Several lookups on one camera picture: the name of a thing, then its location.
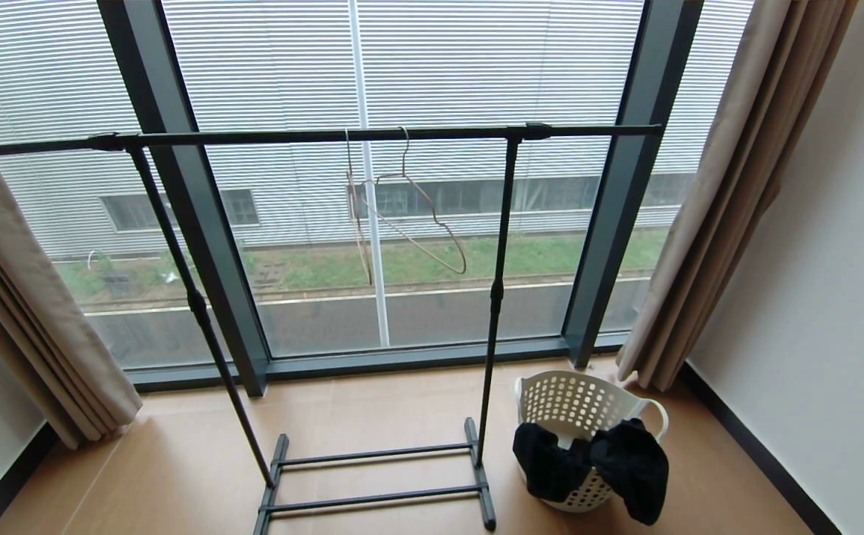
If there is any pink clothes hanger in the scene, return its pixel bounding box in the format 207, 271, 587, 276
344, 128, 374, 288
348, 126, 468, 276

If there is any black clothes rack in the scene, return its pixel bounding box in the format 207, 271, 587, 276
0, 123, 664, 535

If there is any white laundry basket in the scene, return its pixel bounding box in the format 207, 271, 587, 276
513, 370, 670, 513

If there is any heap of clothes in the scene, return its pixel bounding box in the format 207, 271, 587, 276
512, 418, 670, 527

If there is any window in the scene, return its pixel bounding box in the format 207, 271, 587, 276
0, 0, 756, 398

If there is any beige curtain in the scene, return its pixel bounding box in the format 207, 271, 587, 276
0, 97, 143, 450
616, 0, 860, 393

